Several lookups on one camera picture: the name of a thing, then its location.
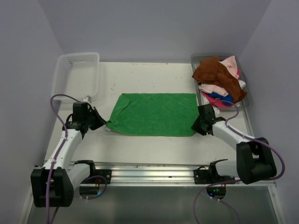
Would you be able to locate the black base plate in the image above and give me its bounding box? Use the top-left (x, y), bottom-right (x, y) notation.
top-left (82, 169), bottom-right (112, 185)
top-left (193, 169), bottom-right (224, 184)

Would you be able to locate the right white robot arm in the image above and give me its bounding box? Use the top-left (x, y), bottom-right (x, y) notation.
top-left (192, 105), bottom-right (277, 184)

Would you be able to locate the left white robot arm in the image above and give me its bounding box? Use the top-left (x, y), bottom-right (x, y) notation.
top-left (30, 102), bottom-right (109, 208)

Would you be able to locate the aluminium mounting rail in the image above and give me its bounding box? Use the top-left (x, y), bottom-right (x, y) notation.
top-left (35, 162), bottom-right (241, 187)

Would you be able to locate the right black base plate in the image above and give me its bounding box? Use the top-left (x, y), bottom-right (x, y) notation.
top-left (193, 169), bottom-right (224, 184)

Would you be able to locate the white towel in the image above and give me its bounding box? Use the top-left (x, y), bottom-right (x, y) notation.
top-left (200, 80), bottom-right (247, 108)

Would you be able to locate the blue towel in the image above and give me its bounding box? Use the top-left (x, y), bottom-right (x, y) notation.
top-left (208, 92), bottom-right (233, 106)

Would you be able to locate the light pink towel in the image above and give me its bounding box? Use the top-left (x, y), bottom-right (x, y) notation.
top-left (198, 56), bottom-right (239, 97)

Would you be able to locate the grey plastic tray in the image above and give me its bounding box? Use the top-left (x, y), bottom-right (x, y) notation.
top-left (191, 53), bottom-right (251, 111)

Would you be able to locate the magenta towel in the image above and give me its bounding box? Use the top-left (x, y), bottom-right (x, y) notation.
top-left (196, 67), bottom-right (246, 107)

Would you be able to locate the green towel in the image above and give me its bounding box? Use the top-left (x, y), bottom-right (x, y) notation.
top-left (107, 93), bottom-right (199, 137)

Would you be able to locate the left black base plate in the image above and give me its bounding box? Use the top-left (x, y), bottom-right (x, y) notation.
top-left (82, 169), bottom-right (112, 185)

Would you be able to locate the white plastic basket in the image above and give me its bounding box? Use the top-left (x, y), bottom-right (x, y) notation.
top-left (51, 52), bottom-right (100, 103)

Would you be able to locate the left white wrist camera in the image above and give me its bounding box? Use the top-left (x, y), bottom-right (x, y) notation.
top-left (81, 95), bottom-right (92, 104)

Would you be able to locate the brown towel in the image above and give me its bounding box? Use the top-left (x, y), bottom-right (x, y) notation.
top-left (192, 56), bottom-right (247, 103)

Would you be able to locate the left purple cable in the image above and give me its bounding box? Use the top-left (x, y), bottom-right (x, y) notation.
top-left (45, 94), bottom-right (108, 224)

